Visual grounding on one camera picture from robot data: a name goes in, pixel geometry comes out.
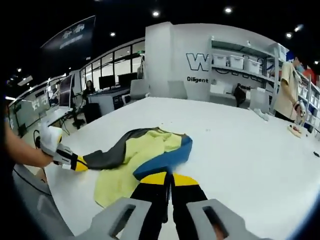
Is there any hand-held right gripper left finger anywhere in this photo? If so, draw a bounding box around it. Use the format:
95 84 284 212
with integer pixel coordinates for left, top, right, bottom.
90 171 169 240

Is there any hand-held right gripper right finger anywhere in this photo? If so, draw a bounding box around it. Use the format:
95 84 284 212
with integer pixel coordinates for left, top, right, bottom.
170 172 254 240

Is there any yellow blue grey garment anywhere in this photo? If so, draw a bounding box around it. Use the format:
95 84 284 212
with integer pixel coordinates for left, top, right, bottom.
82 126 194 209

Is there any person's left hand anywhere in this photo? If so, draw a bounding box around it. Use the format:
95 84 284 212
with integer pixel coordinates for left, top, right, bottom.
34 149 55 168

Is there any grey mesh office chair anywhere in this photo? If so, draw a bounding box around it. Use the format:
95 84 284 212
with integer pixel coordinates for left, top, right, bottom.
11 162 76 240

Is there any large standing display screen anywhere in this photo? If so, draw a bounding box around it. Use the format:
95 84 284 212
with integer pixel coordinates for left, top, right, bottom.
58 74 75 109

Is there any grey office desk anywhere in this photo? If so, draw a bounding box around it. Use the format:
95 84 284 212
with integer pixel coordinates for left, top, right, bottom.
87 86 133 117

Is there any black computer monitor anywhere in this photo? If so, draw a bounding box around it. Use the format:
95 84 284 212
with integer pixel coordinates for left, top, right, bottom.
117 72 139 87
98 76 116 90

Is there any dark hanging banner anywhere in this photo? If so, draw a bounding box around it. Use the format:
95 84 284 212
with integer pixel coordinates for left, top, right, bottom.
40 14 97 64

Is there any white crumpled cloth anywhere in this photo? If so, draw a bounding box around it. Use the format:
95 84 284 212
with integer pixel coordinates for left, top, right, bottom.
253 108 270 121

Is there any black bag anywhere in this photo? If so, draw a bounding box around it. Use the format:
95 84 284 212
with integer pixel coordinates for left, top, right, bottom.
233 86 247 108

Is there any light grey chair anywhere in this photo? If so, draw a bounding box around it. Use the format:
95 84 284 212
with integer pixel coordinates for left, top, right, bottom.
249 88 270 114

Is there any white plastic storage bin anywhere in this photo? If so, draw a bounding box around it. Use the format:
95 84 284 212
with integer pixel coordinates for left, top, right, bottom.
229 55 245 69
214 55 230 67
243 58 261 75

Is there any grey metal storage shelf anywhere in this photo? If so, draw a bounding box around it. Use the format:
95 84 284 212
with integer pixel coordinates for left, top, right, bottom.
208 36 320 141

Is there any left hand-held gripper cable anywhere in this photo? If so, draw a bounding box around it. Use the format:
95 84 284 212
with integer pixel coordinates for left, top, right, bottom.
33 129 43 149

